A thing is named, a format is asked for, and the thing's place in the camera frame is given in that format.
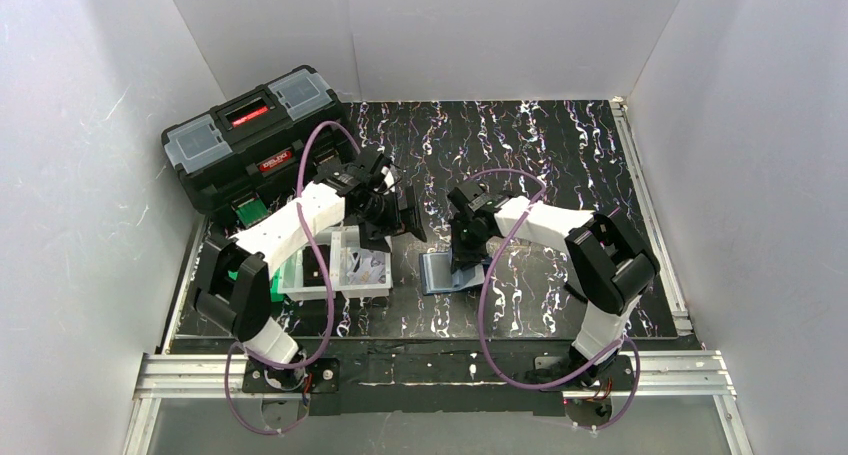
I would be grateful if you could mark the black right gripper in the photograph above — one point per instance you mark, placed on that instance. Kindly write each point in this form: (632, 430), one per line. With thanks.
(465, 252)

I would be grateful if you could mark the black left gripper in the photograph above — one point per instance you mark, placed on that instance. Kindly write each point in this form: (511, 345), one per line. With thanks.
(403, 212)

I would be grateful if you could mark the blue leather card holder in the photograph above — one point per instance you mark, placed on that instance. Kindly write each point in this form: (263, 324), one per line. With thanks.
(437, 277)

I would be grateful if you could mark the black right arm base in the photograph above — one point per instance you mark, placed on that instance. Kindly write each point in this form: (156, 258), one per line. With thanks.
(583, 372)

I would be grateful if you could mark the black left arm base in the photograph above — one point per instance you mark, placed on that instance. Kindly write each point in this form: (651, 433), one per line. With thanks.
(291, 376)

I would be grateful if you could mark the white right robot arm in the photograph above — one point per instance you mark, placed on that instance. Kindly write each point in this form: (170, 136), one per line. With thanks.
(613, 264)

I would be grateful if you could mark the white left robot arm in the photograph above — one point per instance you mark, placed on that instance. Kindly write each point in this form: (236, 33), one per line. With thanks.
(243, 307)

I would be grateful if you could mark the black chip card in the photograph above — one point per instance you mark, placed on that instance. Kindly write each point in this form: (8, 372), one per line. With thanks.
(313, 276)

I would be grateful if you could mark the white divided plastic tray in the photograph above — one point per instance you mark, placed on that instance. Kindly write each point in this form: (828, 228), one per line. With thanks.
(341, 240)

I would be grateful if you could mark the green plastic bin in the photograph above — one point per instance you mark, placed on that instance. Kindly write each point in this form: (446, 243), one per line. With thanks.
(276, 296)

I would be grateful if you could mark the black grey toolbox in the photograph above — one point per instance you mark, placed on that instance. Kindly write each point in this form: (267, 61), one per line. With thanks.
(252, 146)

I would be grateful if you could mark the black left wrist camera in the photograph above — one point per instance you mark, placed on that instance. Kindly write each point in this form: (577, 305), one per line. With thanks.
(370, 172)

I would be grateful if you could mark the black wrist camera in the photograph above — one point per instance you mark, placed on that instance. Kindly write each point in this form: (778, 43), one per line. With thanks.
(370, 172)
(472, 198)

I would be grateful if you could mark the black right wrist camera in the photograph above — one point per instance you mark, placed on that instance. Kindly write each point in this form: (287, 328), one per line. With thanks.
(472, 198)

